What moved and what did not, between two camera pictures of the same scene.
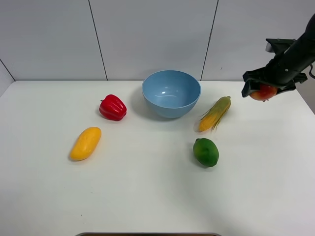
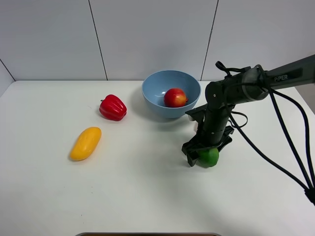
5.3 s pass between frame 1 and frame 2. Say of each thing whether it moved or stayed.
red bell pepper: stayed
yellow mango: stayed
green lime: stayed
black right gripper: moved
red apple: moved
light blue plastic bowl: stayed
